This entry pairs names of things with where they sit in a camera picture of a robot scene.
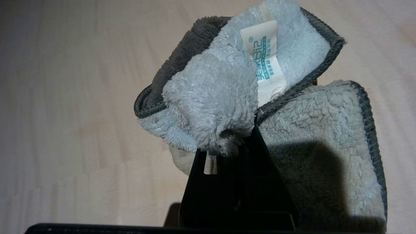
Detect light blue microfiber cloth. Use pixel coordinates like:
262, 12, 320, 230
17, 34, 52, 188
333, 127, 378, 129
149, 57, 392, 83
134, 0, 388, 233

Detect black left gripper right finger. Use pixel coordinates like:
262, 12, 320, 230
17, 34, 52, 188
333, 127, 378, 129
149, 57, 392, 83
240, 125, 301, 229

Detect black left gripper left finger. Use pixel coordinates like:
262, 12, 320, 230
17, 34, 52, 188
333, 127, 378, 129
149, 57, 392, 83
178, 148, 241, 227

